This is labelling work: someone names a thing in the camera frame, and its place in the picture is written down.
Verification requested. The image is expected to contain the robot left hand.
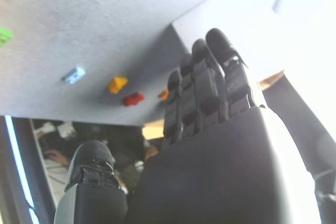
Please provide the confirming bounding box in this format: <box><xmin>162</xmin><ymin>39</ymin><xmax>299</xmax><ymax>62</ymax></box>
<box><xmin>54</xmin><ymin>27</ymin><xmax>295</xmax><ymax>224</ymax></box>

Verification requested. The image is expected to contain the cardboard box with white outside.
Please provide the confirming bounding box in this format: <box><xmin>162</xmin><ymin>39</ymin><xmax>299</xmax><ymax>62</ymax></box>
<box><xmin>143</xmin><ymin>0</ymin><xmax>336</xmax><ymax>224</ymax></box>

